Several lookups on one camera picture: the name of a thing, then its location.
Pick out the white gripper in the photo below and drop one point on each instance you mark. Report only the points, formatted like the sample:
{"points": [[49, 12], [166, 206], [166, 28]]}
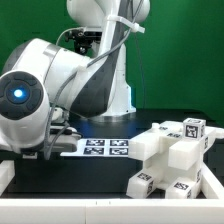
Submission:
{"points": [[61, 138]]}

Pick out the white chair side frame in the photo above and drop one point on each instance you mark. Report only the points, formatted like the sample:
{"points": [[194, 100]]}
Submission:
{"points": [[167, 137]]}

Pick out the white chair seat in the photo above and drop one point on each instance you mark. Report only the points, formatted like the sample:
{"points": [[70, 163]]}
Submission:
{"points": [[159, 163]]}

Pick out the white cube front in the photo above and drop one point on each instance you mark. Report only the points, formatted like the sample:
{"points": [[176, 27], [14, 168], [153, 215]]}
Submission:
{"points": [[194, 128]]}

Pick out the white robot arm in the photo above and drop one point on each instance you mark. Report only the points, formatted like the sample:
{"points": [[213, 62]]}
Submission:
{"points": [[89, 81]]}

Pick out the white marker sheet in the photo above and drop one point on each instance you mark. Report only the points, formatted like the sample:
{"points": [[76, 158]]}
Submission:
{"points": [[95, 147]]}

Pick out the white left barrier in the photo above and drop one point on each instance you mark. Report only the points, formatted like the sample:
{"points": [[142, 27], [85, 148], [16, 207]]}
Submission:
{"points": [[7, 173]]}

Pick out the white barrier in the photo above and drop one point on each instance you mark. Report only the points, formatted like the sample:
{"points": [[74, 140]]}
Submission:
{"points": [[111, 211], [7, 173], [210, 185]]}

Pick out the white front barrier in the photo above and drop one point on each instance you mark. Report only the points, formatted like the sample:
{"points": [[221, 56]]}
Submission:
{"points": [[111, 211]]}

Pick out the white right barrier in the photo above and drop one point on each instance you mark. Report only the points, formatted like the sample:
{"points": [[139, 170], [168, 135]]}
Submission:
{"points": [[210, 185]]}

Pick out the black camera on stand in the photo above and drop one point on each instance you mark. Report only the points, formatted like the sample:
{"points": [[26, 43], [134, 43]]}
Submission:
{"points": [[81, 35]]}

